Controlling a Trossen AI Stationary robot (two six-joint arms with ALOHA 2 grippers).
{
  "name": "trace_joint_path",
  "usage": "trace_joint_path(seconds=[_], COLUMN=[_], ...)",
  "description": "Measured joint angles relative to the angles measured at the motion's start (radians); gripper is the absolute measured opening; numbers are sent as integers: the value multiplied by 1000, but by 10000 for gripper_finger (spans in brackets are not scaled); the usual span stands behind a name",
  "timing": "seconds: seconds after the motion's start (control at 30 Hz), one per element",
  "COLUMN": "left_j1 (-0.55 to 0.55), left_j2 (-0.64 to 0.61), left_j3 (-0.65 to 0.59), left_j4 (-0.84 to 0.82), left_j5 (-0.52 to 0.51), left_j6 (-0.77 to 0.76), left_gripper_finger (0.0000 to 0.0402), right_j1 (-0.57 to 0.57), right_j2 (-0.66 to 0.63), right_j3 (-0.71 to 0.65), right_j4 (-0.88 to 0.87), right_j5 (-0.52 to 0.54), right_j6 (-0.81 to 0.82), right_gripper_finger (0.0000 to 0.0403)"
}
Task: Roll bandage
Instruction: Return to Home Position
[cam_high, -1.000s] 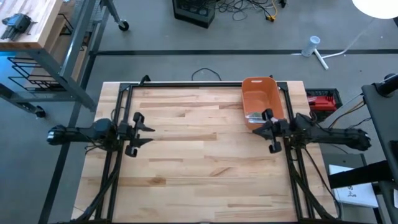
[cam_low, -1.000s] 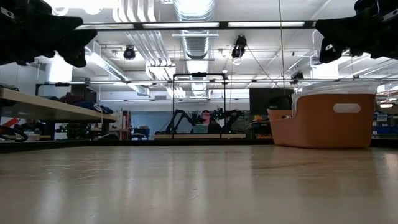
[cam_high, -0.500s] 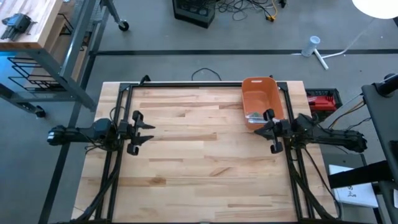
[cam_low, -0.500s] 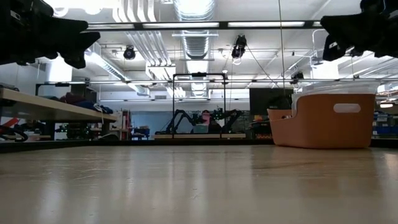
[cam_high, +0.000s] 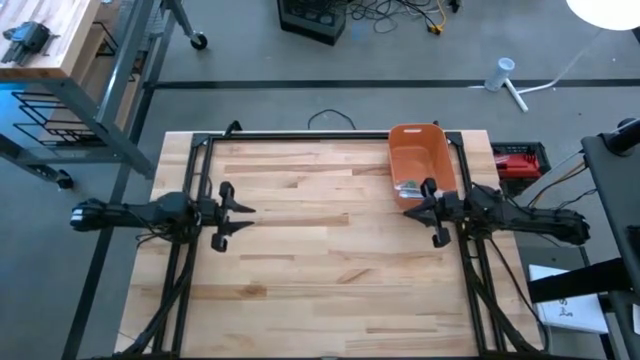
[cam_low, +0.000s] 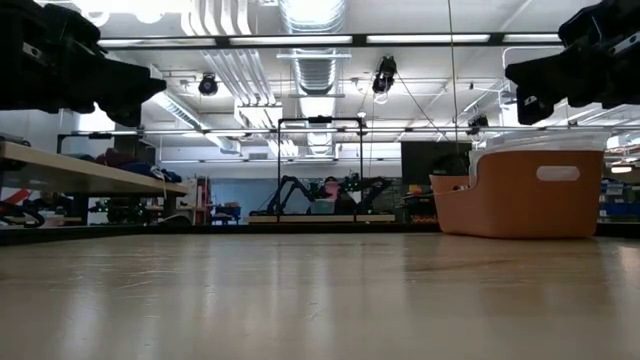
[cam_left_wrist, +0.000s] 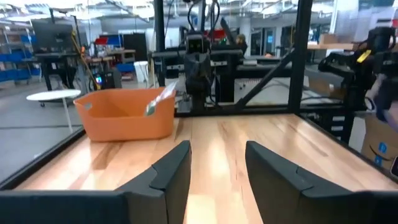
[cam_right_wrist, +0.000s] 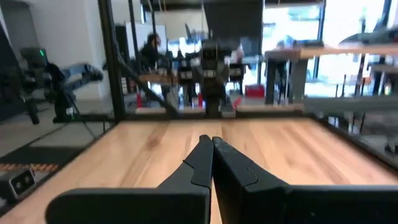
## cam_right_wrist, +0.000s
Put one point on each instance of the person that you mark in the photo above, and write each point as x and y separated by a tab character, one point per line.
150	53

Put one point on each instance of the red crate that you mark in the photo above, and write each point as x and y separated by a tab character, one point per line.
254	91

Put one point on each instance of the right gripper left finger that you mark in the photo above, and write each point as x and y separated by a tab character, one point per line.
140	205

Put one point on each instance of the large black panel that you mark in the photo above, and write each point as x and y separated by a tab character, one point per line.
233	21

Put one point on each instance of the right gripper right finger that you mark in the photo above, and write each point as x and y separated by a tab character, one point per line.
295	205

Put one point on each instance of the red floor stand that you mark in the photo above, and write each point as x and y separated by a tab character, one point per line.
139	99

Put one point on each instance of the black stand with green light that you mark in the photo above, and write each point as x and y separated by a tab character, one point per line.
46	81

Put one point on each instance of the black floor mat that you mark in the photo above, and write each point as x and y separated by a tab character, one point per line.
37	158

